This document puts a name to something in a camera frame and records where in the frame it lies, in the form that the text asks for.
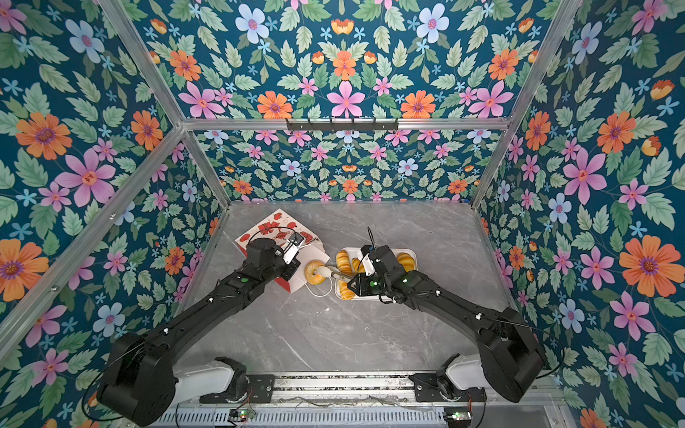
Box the long ridged horn bread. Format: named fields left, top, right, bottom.
left=335, top=250, right=353, bottom=276

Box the pale ring donut bread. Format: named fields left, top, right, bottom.
left=304, top=260, right=331, bottom=285

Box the red white paper bag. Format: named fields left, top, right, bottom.
left=235, top=209, right=330, bottom=294

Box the yellow striped croissant bread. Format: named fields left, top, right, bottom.
left=396, top=253, right=416, bottom=272

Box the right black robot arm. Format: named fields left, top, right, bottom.
left=332, top=245, right=547, bottom=403

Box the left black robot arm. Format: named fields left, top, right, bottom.
left=96, top=232, right=305, bottom=426

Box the white rectangular tray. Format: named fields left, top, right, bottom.
left=334, top=246, right=418, bottom=301

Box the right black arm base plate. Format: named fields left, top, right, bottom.
left=408, top=373, right=487, bottom=402

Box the aluminium front rail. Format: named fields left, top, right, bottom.
left=120, top=370, right=568, bottom=413

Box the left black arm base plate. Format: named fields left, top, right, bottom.
left=199, top=374, right=276, bottom=404

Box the white slotted cable duct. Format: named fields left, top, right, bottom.
left=152, top=407, right=448, bottom=427

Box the black hook rail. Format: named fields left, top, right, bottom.
left=285, top=119, right=400, bottom=132

